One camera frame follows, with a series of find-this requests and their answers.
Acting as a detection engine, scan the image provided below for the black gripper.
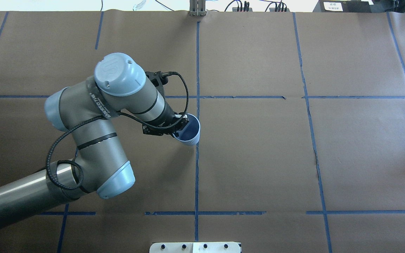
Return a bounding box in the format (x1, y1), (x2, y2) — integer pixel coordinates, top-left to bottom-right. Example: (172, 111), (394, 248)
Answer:
(143, 112), (189, 136)

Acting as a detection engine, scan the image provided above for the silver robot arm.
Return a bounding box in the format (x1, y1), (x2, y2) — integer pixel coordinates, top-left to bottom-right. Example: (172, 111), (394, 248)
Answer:
(0, 52), (188, 230)

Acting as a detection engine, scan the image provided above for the blue ribbed paper cup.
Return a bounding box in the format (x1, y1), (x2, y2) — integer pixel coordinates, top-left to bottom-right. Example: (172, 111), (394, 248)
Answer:
(172, 113), (201, 146)

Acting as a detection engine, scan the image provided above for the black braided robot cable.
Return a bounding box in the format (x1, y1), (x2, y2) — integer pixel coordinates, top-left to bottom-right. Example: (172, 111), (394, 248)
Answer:
(46, 71), (189, 190)

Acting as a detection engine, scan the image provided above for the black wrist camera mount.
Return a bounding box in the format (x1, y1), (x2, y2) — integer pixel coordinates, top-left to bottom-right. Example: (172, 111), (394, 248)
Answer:
(145, 71), (168, 96)

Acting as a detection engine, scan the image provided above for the aluminium frame post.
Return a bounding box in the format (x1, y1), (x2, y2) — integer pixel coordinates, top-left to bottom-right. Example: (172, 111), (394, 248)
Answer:
(188, 0), (207, 17)

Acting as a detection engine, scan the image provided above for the white mast base plate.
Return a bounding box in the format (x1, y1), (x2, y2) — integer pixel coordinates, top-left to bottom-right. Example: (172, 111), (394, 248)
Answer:
(149, 241), (243, 253)

